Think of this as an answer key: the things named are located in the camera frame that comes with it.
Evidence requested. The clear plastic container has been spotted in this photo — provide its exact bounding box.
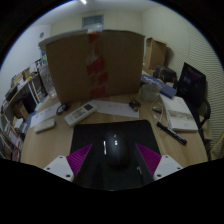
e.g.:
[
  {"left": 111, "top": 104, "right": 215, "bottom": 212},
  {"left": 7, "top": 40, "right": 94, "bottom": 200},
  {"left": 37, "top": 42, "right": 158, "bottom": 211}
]
[{"left": 38, "top": 64, "right": 58, "bottom": 98}]

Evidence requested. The black computer mouse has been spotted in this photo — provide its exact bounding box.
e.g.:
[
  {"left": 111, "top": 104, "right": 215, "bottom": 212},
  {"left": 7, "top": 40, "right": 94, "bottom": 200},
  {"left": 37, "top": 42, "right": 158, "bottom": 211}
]
[{"left": 102, "top": 129, "right": 132, "bottom": 170}]

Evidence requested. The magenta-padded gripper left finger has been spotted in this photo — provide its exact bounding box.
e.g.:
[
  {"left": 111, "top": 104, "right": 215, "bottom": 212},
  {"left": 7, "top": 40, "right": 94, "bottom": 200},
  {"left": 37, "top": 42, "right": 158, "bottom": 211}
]
[{"left": 43, "top": 143, "right": 93, "bottom": 184}]

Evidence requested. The black mouse pad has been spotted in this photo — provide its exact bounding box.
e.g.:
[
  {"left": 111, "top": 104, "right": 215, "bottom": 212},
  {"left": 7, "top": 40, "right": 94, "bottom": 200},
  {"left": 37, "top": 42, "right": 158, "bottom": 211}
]
[{"left": 69, "top": 119, "right": 163, "bottom": 191}]

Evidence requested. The black coiled cable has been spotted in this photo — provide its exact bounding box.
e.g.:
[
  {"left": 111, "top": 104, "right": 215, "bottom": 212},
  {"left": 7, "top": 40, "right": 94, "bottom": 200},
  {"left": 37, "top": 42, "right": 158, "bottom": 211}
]
[{"left": 55, "top": 103, "right": 71, "bottom": 116}]

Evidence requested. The small black clip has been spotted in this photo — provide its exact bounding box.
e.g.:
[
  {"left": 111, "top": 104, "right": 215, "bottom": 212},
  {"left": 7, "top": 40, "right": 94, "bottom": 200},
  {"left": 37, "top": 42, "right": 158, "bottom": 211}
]
[{"left": 128, "top": 98, "right": 142, "bottom": 112}]

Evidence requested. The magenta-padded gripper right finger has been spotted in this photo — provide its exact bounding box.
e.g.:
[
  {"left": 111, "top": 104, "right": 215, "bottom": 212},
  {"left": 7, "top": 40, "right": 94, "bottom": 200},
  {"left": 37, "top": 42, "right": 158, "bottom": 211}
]
[{"left": 135, "top": 143, "right": 184, "bottom": 182}]

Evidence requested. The blue flat box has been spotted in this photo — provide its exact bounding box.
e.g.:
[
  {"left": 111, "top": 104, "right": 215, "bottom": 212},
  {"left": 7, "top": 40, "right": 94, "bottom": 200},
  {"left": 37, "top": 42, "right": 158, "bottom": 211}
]
[{"left": 140, "top": 73, "right": 178, "bottom": 100}]

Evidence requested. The black computer monitor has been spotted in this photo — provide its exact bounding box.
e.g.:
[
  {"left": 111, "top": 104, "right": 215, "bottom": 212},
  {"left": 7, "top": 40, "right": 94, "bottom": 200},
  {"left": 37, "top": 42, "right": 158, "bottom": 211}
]
[{"left": 175, "top": 61, "right": 208, "bottom": 109}]

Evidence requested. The large brown cardboard box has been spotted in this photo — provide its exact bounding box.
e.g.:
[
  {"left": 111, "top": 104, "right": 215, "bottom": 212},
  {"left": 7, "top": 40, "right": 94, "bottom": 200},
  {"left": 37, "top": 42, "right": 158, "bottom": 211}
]
[{"left": 37, "top": 29, "right": 146, "bottom": 106}]

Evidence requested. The small brown cardboard box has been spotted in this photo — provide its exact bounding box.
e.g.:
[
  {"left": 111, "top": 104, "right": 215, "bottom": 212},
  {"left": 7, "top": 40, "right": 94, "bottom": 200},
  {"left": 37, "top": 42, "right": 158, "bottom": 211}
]
[{"left": 143, "top": 36, "right": 168, "bottom": 72}]

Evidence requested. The round clear tub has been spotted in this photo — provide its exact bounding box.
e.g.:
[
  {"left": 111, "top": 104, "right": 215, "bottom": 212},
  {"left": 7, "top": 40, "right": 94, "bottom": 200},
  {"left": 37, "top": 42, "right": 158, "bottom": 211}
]
[{"left": 138, "top": 82, "right": 161, "bottom": 103}]

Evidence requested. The black office chair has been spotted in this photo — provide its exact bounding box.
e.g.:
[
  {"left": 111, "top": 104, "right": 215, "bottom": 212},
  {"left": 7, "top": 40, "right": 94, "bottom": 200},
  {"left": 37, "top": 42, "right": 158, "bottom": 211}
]
[{"left": 192, "top": 98, "right": 213, "bottom": 141}]

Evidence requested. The white remote control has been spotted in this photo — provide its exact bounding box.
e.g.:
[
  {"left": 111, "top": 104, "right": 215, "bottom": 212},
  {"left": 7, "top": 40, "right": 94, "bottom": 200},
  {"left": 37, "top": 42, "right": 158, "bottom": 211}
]
[{"left": 63, "top": 101, "right": 99, "bottom": 128}]

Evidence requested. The small white flat bar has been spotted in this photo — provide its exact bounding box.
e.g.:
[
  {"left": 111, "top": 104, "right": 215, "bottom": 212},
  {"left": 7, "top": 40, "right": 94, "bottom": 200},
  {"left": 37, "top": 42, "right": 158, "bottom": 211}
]
[{"left": 34, "top": 118, "right": 57, "bottom": 134}]

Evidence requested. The white open book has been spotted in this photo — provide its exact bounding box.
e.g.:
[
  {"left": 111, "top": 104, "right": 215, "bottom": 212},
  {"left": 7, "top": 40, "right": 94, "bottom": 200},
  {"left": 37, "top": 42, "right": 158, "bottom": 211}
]
[{"left": 159, "top": 93, "right": 200, "bottom": 133}]

